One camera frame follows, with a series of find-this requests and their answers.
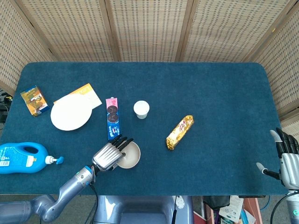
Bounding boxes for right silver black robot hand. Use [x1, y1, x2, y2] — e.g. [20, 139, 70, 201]
[256, 127, 299, 189]

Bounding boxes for white printed box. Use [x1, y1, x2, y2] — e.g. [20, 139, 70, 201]
[218, 196, 245, 224]

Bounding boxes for grey-blue robot torso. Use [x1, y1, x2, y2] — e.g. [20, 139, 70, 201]
[93, 195, 194, 224]

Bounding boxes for beige bowl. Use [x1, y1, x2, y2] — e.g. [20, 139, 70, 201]
[116, 141, 142, 169]

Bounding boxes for golden snack pack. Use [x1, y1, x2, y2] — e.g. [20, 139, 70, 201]
[166, 114, 195, 151]

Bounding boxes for blue pink cookie box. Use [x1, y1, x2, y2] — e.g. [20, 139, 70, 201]
[105, 97, 122, 142]

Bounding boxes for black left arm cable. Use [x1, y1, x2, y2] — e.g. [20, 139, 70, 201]
[90, 182, 100, 224]

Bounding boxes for woven bamboo screen panel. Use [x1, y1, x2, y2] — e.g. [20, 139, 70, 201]
[98, 0, 194, 63]
[175, 0, 297, 63]
[14, 0, 120, 63]
[0, 0, 57, 96]
[242, 0, 299, 140]

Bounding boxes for white orange envelope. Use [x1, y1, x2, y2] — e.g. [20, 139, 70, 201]
[53, 83, 103, 111]

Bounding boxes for red box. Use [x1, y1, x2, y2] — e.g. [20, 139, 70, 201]
[193, 209, 212, 224]

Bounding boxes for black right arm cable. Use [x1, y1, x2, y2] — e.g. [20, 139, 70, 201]
[270, 193, 290, 224]

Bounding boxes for white round plate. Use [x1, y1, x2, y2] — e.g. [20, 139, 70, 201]
[50, 95, 93, 131]

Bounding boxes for small yellow blue box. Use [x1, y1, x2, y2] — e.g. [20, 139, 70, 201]
[20, 85, 50, 117]

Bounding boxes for black bag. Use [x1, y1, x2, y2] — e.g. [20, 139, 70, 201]
[203, 195, 231, 210]

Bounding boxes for blue detergent pump bottle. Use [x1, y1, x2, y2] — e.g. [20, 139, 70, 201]
[0, 141, 64, 175]

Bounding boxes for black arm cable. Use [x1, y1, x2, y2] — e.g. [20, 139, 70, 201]
[270, 193, 290, 224]
[90, 182, 100, 224]

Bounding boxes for blue felt table cover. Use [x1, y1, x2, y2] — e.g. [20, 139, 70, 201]
[0, 62, 289, 196]

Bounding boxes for black torso cable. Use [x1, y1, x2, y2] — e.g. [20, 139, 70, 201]
[172, 196, 178, 224]

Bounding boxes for black power cables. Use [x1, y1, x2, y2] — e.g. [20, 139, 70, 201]
[0, 88, 14, 124]

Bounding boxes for white paper cup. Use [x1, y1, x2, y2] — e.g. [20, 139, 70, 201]
[133, 100, 150, 120]

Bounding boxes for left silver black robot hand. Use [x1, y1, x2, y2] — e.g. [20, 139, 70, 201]
[92, 134, 134, 172]

